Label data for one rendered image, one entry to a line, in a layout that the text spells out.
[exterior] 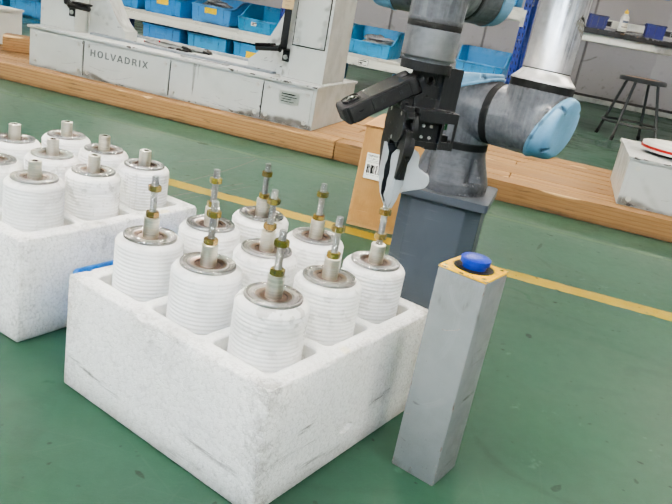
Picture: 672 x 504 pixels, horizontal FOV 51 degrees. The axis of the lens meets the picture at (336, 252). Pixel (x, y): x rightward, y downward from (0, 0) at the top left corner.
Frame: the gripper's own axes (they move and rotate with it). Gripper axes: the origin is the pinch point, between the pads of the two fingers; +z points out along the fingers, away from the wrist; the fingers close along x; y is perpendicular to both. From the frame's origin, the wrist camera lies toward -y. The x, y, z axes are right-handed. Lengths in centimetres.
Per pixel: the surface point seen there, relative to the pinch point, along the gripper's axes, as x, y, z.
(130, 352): -5.9, -34.1, 23.5
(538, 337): 26, 53, 35
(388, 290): -4.6, 1.8, 12.8
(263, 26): 496, 70, 3
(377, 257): -1.0, 0.5, 9.1
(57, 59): 265, -66, 22
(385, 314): -4.4, 2.2, 16.8
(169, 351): -11.7, -29.6, 20.0
